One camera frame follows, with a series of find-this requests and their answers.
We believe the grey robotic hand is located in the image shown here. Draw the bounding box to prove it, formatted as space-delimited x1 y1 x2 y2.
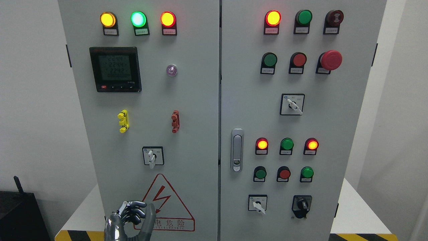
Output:
104 201 156 241

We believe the white rotary switch door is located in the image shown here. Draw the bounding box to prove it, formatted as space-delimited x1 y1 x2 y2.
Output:
142 146 165 169

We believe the green lit indicator light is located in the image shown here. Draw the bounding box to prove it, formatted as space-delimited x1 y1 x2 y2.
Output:
130 11 150 36

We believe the yellow indicator light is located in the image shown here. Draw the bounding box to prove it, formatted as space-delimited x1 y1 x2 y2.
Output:
100 12 119 36

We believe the red electric warning sticker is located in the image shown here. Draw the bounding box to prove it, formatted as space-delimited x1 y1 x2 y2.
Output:
142 173 195 232

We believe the black box with antenna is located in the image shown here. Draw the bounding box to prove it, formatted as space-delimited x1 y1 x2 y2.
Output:
0 176 51 241

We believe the green push button lower left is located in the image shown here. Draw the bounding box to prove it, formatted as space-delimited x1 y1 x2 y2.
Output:
253 166 266 182

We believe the green push button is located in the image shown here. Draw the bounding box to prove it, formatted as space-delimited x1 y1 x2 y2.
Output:
260 52 277 75
253 166 266 182
300 166 314 183

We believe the red lit indicator lower left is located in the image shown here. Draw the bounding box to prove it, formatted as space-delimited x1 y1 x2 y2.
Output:
255 137 269 155

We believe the grey left cabinet door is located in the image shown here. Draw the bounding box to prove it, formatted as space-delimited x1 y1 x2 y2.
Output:
58 0 220 241

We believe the grey cabinet door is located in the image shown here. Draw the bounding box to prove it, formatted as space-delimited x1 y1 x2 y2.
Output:
219 0 387 241
58 0 220 241

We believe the black digital power meter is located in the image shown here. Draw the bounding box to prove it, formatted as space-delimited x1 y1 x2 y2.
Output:
90 46 142 92

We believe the clear small lamp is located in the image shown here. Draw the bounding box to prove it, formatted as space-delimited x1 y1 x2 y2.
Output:
166 64 178 77

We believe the red push button lower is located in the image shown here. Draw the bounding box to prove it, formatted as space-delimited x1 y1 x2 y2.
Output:
276 166 291 182

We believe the red push button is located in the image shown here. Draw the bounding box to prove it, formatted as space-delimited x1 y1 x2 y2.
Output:
276 166 291 182
289 52 307 74

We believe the green indicator lower middle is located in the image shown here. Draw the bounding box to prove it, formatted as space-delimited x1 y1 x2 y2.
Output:
279 138 294 155

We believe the green push button lower right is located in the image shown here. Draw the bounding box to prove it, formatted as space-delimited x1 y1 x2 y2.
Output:
300 166 314 183

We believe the red lit indicator lower right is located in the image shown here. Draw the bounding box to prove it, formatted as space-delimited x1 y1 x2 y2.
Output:
304 138 319 155

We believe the red lit indicator light left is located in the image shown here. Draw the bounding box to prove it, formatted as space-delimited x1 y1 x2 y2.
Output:
160 11 177 35

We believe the green push button upper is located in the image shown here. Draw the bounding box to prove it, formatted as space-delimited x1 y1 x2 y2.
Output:
260 52 277 75

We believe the grey right cabinet door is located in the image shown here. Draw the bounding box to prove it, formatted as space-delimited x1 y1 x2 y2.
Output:
219 0 387 241

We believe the white platform with hazard stripes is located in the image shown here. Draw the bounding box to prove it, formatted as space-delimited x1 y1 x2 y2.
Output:
55 180 397 241

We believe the red push button upper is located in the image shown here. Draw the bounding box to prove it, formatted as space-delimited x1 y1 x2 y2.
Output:
289 52 307 74

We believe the red lit indicator top right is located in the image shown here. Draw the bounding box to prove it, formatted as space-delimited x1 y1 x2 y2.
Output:
263 10 282 35

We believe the red emergency stop button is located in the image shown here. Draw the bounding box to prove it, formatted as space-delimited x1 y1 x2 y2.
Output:
315 50 343 75

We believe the green unlit indicator top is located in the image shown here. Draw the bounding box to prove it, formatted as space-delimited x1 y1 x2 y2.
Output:
293 9 312 34

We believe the dark red buzzer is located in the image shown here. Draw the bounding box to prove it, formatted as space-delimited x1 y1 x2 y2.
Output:
323 10 344 35

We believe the white rotary switch lower right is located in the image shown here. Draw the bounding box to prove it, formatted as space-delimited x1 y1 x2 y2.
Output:
248 195 268 215

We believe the white rotary switch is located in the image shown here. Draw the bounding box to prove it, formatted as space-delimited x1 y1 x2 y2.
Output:
248 195 268 215
280 93 305 116

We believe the silver door latch handle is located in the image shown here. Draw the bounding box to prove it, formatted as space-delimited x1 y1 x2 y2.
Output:
231 129 244 172

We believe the black selector switch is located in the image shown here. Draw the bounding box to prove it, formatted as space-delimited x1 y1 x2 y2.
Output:
291 195 312 219

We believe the white rotary switch upper right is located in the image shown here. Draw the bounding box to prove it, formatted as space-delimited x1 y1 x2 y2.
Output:
280 93 305 116

